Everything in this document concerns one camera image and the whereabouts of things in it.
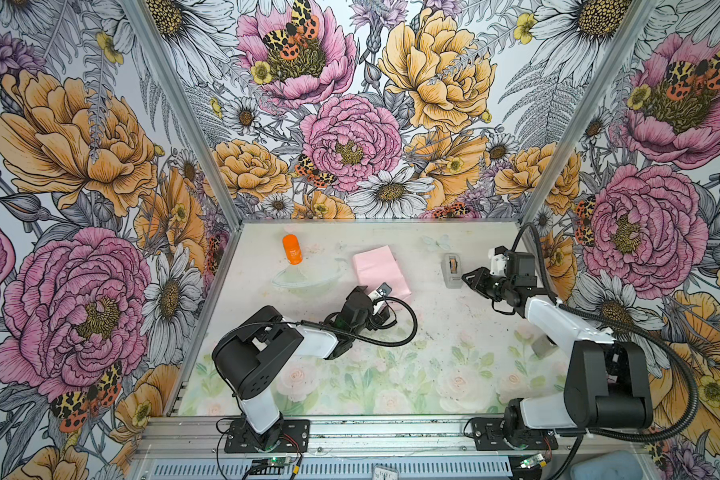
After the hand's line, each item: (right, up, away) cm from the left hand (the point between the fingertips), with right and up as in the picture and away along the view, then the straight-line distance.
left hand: (372, 302), depth 94 cm
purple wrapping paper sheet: (+1, +11, +7) cm, 13 cm away
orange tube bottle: (-27, +16, +11) cm, 33 cm away
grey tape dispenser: (+27, +9, +9) cm, 30 cm away
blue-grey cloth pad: (+54, -32, -25) cm, 68 cm away
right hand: (+27, +6, -4) cm, 28 cm away
